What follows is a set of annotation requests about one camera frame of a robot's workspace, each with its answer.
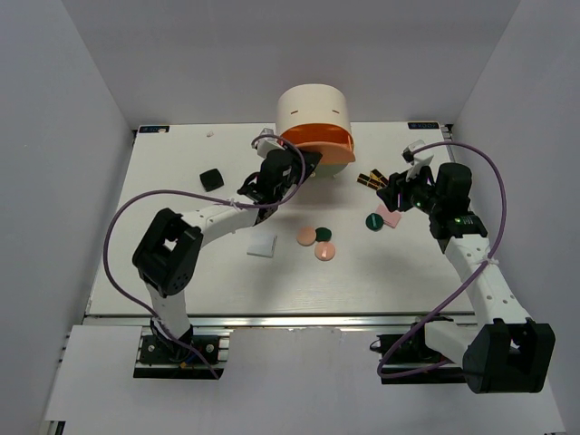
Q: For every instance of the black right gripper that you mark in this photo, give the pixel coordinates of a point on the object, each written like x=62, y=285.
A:
x=398, y=185

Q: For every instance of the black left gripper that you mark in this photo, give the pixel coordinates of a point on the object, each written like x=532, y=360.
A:
x=305, y=161

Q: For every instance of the pink square compact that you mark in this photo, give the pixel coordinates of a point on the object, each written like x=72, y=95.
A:
x=390, y=219

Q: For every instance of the orange top drawer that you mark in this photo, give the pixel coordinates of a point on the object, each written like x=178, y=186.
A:
x=334, y=142

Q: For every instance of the green round compact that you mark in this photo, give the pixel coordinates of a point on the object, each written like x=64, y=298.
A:
x=374, y=222

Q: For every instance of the white square compact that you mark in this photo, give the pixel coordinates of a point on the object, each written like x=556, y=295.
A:
x=262, y=245

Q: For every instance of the black square compact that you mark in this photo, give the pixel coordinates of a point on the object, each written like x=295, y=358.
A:
x=211, y=180

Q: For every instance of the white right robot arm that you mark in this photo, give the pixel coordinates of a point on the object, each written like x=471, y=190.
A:
x=507, y=352

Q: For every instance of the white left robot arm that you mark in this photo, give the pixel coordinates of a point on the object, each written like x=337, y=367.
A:
x=166, y=256

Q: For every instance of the grey bottom drawer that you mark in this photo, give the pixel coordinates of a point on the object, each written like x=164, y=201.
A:
x=324, y=171

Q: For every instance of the black gold lipstick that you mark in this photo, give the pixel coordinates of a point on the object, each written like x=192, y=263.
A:
x=369, y=182
x=376, y=174

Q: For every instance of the cream round drawer organizer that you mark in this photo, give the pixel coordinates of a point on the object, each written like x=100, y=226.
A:
x=311, y=103

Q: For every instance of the dark green powder puff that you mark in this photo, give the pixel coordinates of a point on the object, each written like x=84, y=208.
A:
x=323, y=234

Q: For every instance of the peach powder puff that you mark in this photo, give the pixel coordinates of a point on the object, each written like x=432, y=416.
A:
x=306, y=236

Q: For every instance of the peach puff with ribbon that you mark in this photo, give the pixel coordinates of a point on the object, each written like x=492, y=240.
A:
x=324, y=251

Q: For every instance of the left blue table label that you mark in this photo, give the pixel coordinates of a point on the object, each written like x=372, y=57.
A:
x=153, y=129

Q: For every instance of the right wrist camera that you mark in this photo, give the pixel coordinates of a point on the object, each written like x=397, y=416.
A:
x=416, y=155

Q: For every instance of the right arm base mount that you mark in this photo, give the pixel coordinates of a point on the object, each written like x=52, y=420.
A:
x=412, y=362

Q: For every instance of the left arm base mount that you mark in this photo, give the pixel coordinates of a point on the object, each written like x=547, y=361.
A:
x=160, y=358

